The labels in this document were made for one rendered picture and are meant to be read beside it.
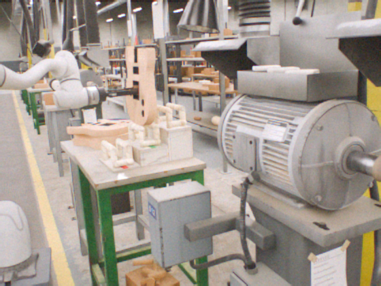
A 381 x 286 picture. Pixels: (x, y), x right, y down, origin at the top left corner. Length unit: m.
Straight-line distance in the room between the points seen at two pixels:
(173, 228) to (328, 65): 0.58
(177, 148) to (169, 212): 1.02
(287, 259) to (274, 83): 0.43
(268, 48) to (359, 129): 0.41
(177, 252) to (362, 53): 0.68
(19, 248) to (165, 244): 0.70
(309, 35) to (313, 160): 0.37
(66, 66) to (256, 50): 1.04
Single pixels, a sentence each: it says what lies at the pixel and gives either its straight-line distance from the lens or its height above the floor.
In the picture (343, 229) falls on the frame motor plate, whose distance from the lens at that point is 0.89.
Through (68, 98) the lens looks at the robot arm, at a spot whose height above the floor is 1.31.
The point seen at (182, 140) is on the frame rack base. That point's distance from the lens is 2.04.
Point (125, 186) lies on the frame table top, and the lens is 1.85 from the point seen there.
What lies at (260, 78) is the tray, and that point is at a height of 1.42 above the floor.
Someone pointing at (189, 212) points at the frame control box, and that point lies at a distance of 1.07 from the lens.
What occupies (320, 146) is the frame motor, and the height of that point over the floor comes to 1.29.
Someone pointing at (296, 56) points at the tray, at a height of 1.47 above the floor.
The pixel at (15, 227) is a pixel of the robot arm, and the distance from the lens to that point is 1.57.
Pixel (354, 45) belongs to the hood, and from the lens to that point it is 0.91.
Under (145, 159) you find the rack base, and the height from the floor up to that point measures 0.97.
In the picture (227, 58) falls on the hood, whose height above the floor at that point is 1.46.
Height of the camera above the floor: 1.50
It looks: 13 degrees down
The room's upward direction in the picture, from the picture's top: 3 degrees counter-clockwise
